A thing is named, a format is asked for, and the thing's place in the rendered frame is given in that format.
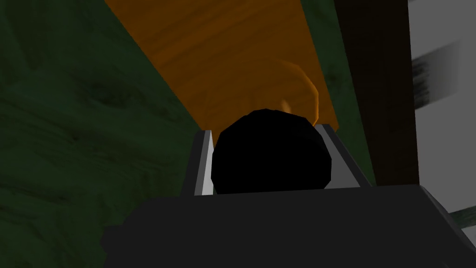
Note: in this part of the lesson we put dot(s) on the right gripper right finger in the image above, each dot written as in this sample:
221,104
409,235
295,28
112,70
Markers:
344,173

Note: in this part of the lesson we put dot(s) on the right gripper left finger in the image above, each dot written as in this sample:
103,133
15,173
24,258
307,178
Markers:
201,167

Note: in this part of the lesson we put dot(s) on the black and orange door knob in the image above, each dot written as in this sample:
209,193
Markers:
271,156

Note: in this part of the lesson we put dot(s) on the orange wooden door leaf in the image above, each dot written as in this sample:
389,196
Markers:
223,56

